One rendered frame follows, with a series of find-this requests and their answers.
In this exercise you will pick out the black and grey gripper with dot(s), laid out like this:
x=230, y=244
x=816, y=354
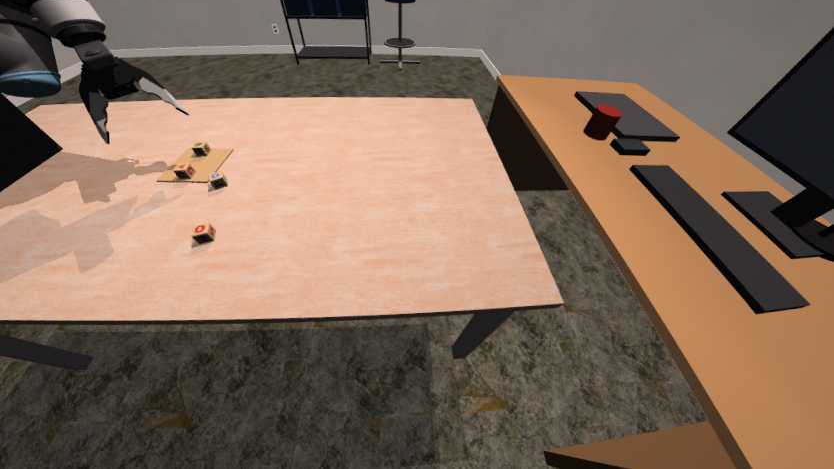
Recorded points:
x=111, y=83

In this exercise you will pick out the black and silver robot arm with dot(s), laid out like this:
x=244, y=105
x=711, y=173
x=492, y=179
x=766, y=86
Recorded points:
x=28, y=66

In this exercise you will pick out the tan mat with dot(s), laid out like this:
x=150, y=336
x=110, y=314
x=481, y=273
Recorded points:
x=203, y=165

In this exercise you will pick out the wooden letter block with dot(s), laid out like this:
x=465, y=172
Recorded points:
x=218, y=180
x=201, y=148
x=184, y=171
x=203, y=233

